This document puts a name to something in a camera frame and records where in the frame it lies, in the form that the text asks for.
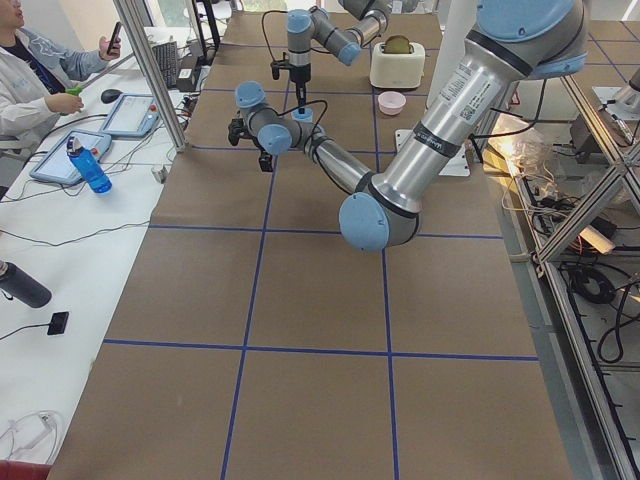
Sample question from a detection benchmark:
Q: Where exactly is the aluminium frame rack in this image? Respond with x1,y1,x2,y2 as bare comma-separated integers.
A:
499,29,640,480

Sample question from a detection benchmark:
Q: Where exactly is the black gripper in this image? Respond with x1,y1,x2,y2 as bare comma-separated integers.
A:
228,117,249,146
291,64,311,114

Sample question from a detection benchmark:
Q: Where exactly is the aluminium frame post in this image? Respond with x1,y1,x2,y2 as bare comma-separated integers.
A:
113,0,186,153

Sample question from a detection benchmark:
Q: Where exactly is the black computer mouse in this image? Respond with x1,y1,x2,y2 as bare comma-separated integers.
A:
100,89,122,104

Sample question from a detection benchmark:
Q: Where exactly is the bread slice in toaster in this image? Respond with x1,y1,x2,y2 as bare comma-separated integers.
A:
382,35,412,55

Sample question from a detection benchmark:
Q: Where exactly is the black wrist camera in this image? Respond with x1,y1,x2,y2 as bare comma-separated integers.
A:
259,152,273,173

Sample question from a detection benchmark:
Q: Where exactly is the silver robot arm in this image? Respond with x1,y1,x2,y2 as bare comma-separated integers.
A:
271,0,392,119
228,1,590,251

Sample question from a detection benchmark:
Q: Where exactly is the cream toaster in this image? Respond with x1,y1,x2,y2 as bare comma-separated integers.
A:
369,42,426,89

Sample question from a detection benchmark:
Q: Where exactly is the black smartphone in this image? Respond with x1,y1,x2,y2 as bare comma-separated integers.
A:
106,21,122,55

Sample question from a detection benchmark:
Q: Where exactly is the small black square puck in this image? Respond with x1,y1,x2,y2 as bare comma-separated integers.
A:
47,311,69,336

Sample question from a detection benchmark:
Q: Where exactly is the blue water bottle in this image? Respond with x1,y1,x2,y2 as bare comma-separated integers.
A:
66,136,112,194

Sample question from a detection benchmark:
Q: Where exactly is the black thermos bottle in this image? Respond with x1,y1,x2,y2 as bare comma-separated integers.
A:
1,261,52,308

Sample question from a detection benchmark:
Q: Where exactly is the pink bowl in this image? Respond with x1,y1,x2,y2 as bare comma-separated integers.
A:
377,91,406,116

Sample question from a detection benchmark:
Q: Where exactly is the white cable bundle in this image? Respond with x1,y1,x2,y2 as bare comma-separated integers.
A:
0,409,64,464

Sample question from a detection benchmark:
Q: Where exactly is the near teach pendant tablet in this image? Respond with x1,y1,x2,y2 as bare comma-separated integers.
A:
30,129,112,186

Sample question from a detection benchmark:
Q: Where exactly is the black keyboard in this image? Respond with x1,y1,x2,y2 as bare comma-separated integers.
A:
151,41,179,89

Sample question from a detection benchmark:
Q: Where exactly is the far teach pendant tablet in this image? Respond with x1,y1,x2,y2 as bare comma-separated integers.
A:
100,94,159,138

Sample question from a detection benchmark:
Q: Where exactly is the brown paper table mat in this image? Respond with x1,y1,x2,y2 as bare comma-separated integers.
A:
50,13,572,479

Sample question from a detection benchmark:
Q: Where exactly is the teach pendant tablet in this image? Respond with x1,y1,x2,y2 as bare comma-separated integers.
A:
30,129,112,186
100,94,159,138

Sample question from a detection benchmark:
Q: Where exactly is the person in white jacket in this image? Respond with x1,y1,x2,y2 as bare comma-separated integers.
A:
1,1,121,145

